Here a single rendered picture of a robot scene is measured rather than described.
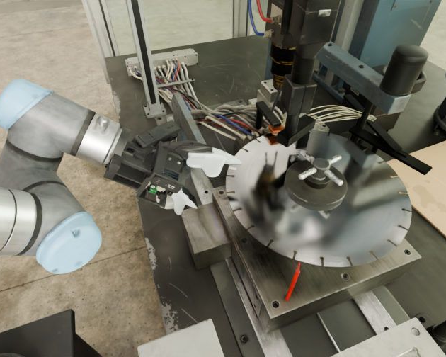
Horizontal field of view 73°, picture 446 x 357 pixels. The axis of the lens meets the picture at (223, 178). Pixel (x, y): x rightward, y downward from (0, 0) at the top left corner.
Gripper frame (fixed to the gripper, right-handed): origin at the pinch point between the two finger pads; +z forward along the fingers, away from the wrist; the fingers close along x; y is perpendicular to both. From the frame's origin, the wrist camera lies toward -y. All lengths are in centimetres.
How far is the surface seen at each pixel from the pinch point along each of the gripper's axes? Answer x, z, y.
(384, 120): 18, 47, -36
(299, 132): 15.3, 7.1, -4.7
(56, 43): -178, -96, -288
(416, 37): 38, 55, -68
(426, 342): 13.3, 26.3, 26.1
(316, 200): 11.2, 12.8, 5.6
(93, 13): -30, -43, -95
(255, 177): 4.9, 5.1, -0.8
